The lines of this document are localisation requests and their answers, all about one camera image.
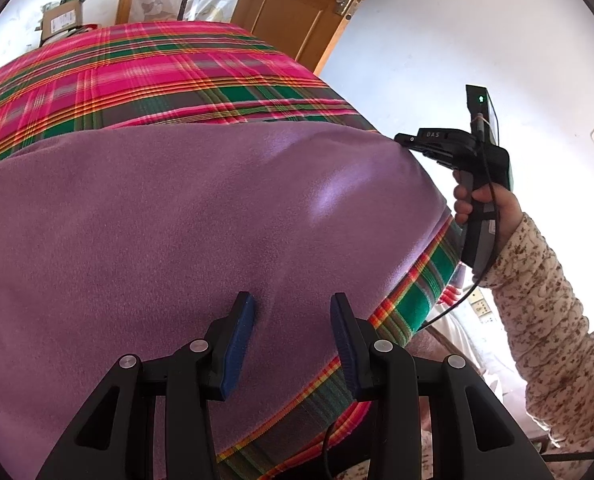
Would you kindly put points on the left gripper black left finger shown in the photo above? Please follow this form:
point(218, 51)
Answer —
point(112, 434)

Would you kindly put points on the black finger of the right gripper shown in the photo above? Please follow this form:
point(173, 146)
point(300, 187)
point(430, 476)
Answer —
point(431, 142)

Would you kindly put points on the purple fleece garment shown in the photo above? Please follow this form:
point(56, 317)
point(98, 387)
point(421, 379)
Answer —
point(133, 240)

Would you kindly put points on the floral sleeved right forearm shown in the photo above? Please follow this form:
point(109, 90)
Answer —
point(548, 335)

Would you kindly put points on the person's right hand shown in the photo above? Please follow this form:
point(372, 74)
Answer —
point(509, 212)

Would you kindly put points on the wooden room door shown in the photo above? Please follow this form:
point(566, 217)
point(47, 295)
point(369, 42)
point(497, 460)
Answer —
point(305, 30)

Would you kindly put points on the brown cardboard box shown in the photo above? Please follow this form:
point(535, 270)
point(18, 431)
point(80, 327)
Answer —
point(60, 17)

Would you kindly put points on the white wall socket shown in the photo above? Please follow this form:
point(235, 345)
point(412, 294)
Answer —
point(479, 304)

